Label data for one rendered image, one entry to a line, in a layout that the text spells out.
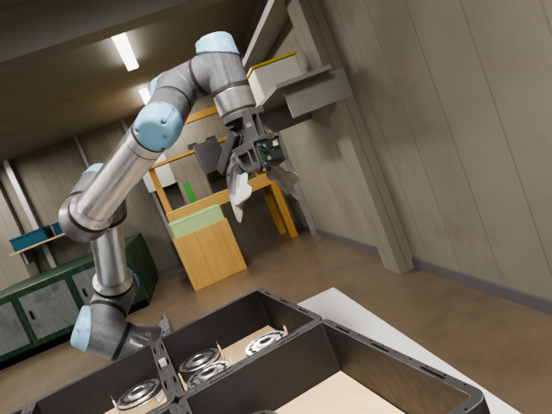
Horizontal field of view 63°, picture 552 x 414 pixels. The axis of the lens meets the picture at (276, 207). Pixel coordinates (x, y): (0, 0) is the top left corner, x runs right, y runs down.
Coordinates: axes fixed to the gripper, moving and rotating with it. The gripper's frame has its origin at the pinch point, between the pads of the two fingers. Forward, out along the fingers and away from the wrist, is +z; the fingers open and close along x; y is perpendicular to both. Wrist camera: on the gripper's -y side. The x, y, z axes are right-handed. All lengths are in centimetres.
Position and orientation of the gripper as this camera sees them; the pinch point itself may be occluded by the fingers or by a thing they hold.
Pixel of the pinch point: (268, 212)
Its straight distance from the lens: 90.0
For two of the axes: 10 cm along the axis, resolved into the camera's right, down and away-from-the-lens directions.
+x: 7.3, -2.9, 6.2
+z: 3.3, 9.4, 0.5
